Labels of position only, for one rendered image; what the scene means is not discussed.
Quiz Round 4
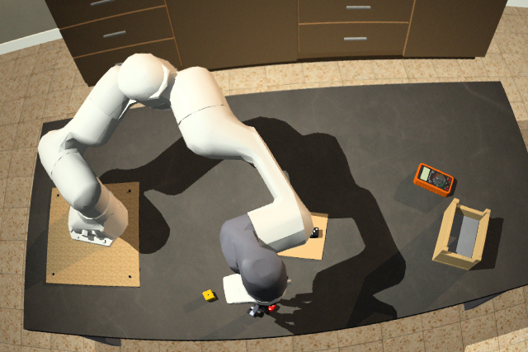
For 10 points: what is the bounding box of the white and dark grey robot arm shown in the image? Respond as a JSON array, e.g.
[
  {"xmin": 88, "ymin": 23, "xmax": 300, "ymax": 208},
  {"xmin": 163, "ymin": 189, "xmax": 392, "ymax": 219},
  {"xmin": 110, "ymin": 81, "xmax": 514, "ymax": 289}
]
[{"xmin": 38, "ymin": 54, "xmax": 314, "ymax": 306}]

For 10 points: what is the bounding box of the tan flat mat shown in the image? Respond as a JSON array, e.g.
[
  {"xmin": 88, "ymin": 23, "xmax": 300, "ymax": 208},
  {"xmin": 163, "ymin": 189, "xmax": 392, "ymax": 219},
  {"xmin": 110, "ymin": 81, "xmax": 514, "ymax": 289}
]
[{"xmin": 277, "ymin": 212, "xmax": 328, "ymax": 260}]

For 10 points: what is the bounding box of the wooden crate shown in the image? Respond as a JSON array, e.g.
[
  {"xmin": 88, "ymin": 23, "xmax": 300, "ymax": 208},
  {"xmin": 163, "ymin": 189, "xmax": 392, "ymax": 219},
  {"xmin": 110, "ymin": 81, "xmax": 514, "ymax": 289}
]
[{"xmin": 433, "ymin": 199, "xmax": 491, "ymax": 270}]

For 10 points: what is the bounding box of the orange digital multimeter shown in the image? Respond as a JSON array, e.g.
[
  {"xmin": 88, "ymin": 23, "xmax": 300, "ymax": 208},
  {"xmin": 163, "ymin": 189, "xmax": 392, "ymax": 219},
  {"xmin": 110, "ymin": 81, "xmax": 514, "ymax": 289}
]
[{"xmin": 413, "ymin": 163, "xmax": 454, "ymax": 197}]

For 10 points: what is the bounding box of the yellow die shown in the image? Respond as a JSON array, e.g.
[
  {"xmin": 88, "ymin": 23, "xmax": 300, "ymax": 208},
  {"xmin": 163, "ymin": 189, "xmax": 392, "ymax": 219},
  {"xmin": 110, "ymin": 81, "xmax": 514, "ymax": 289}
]
[{"xmin": 203, "ymin": 290, "xmax": 215, "ymax": 302}]

